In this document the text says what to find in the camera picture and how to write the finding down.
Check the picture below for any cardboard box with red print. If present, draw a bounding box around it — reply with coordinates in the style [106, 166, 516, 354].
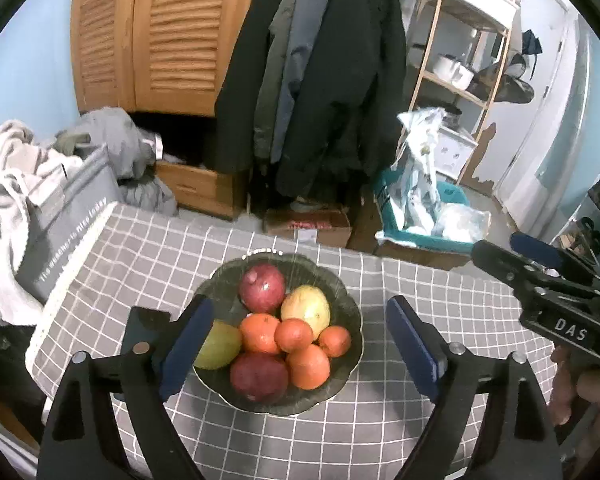
[262, 205, 353, 248]

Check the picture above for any small orange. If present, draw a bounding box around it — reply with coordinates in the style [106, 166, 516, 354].
[318, 325, 353, 359]
[286, 344, 332, 391]
[274, 318, 314, 354]

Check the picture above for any black jacket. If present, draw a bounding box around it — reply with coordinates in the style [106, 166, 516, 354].
[214, 0, 301, 173]

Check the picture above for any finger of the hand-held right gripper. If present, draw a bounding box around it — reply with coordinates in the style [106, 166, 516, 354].
[510, 231, 600, 291]
[471, 239, 536, 286]

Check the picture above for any large green pear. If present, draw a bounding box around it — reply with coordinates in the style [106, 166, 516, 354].
[194, 320, 243, 371]

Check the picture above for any small red apple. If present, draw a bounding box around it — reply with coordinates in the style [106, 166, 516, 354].
[238, 263, 287, 314]

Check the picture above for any olive grey jacket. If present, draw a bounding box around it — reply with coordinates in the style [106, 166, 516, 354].
[252, 0, 293, 163]

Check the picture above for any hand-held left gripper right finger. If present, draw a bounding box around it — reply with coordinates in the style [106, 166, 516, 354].
[386, 296, 563, 480]

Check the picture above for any silver pipe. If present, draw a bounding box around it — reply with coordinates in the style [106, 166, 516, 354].
[532, 15, 593, 241]

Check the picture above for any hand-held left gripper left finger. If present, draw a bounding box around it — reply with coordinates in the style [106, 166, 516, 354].
[37, 294, 216, 480]

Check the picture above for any large red apple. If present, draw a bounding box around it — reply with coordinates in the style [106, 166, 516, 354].
[229, 351, 290, 403]

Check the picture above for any bamboo garment rack with shelves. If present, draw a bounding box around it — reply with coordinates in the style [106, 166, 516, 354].
[407, 0, 523, 186]

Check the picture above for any person's right hand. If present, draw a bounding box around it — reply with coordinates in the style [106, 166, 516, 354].
[549, 346, 600, 427]

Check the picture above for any white patterned basket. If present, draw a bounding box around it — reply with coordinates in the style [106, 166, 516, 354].
[437, 125, 478, 181]

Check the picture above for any plain cardboard box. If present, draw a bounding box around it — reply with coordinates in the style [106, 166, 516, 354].
[350, 200, 473, 271]

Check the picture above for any dark folded umbrella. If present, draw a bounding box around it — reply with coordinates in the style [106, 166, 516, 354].
[520, 29, 543, 56]

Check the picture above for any white fleece blanket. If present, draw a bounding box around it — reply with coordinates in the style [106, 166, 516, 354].
[0, 120, 83, 326]

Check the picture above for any blue grey jacket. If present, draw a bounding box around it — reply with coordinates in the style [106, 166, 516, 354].
[272, 0, 333, 161]

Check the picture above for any white door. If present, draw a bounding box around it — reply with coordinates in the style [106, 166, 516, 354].
[490, 0, 581, 211]

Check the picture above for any clear plastic bag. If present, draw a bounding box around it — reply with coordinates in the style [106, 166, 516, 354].
[432, 203, 492, 243]

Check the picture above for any grey printed tote bag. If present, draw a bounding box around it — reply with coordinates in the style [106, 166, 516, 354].
[15, 142, 123, 306]

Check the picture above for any teal box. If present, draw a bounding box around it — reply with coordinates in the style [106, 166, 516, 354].
[372, 170, 476, 253]

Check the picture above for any grey checked tablecloth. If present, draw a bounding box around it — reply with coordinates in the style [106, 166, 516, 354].
[25, 202, 561, 480]

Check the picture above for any wooden louvered wardrobe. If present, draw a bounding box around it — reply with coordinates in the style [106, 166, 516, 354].
[70, 0, 271, 221]

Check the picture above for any black hooded coat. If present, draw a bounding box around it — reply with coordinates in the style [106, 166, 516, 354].
[275, 0, 411, 201]

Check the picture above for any floral plastic bag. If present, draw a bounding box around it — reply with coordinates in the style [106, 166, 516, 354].
[390, 107, 446, 233]

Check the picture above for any dark green glass plate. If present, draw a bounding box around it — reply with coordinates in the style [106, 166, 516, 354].
[192, 250, 364, 417]

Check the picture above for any pile of grey clothes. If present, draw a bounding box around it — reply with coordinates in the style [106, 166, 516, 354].
[55, 107, 178, 216]

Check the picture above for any large orange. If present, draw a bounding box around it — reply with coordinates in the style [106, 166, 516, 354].
[239, 312, 282, 356]

